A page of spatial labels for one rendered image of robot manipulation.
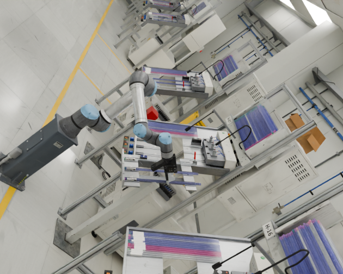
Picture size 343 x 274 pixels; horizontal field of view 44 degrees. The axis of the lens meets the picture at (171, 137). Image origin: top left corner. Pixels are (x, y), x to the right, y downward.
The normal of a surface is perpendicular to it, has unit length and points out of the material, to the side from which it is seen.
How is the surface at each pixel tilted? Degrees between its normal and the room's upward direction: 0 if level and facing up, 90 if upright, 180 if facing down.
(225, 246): 44
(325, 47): 90
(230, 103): 90
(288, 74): 90
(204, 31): 90
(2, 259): 0
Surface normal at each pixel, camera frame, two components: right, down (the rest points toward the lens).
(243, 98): 0.04, 0.46
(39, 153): 0.25, 0.68
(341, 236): -0.60, -0.70
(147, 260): 0.15, -0.88
